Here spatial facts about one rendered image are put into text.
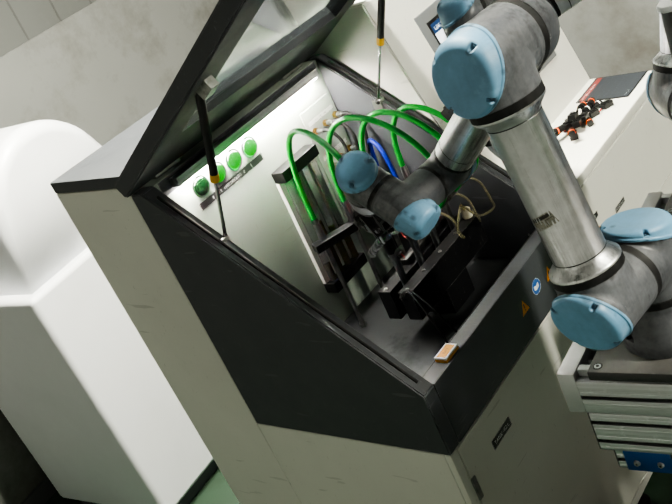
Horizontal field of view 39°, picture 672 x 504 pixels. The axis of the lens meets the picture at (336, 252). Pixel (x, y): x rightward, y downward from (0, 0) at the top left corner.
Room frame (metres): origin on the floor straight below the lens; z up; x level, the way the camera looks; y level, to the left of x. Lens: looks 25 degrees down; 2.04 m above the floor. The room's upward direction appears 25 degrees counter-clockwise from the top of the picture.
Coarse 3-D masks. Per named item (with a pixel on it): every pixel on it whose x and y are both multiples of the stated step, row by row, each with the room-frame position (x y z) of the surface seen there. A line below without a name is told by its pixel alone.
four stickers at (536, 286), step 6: (546, 264) 1.93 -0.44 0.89; (546, 270) 1.93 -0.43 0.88; (546, 276) 1.92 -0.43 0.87; (534, 282) 1.89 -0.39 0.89; (534, 288) 1.88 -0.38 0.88; (540, 288) 1.90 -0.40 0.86; (534, 294) 1.88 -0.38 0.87; (522, 300) 1.84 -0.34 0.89; (522, 306) 1.84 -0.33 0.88; (528, 306) 1.85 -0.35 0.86; (522, 312) 1.83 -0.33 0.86
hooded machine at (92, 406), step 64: (64, 128) 3.22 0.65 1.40; (0, 192) 2.97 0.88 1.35; (0, 256) 2.97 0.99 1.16; (64, 256) 3.02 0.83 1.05; (0, 320) 2.99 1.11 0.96; (64, 320) 2.88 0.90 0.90; (128, 320) 3.04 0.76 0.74; (0, 384) 3.17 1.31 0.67; (64, 384) 2.90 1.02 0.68; (128, 384) 2.94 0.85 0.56; (64, 448) 3.08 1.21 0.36; (128, 448) 2.85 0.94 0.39; (192, 448) 3.01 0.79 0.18
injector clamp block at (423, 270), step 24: (456, 216) 2.20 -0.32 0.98; (456, 240) 2.08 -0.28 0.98; (480, 240) 2.13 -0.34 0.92; (432, 264) 2.01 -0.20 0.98; (456, 264) 2.05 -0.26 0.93; (384, 288) 2.00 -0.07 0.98; (408, 288) 1.95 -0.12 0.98; (432, 288) 1.98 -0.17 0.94; (456, 288) 2.03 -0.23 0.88; (408, 312) 1.95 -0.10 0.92; (456, 312) 2.01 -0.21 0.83
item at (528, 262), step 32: (544, 256) 1.94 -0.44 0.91; (512, 288) 1.83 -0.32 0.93; (544, 288) 1.91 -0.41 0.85; (480, 320) 1.74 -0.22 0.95; (512, 320) 1.80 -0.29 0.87; (480, 352) 1.71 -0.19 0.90; (512, 352) 1.78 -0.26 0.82; (448, 384) 1.62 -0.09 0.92; (480, 384) 1.68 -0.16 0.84; (448, 416) 1.60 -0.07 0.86
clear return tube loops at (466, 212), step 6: (486, 192) 2.09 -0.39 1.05; (468, 198) 2.05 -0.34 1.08; (462, 204) 2.16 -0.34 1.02; (492, 204) 2.10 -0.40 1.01; (462, 210) 2.16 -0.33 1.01; (468, 210) 2.13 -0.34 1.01; (474, 210) 2.05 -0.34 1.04; (492, 210) 2.10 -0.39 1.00; (450, 216) 2.00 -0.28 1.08; (462, 216) 2.16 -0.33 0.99; (468, 216) 2.15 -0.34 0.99; (480, 216) 2.11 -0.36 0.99; (456, 228) 2.00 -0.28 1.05; (462, 234) 2.00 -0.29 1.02
